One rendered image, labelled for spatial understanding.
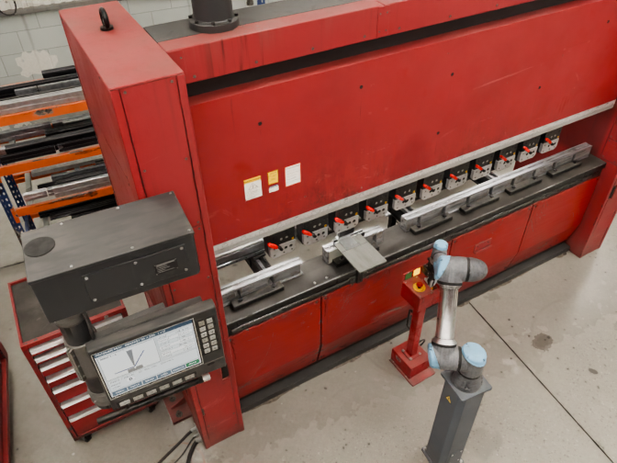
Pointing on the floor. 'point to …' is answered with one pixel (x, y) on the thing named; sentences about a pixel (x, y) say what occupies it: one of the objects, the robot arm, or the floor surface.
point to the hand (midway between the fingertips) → (431, 287)
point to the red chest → (45, 367)
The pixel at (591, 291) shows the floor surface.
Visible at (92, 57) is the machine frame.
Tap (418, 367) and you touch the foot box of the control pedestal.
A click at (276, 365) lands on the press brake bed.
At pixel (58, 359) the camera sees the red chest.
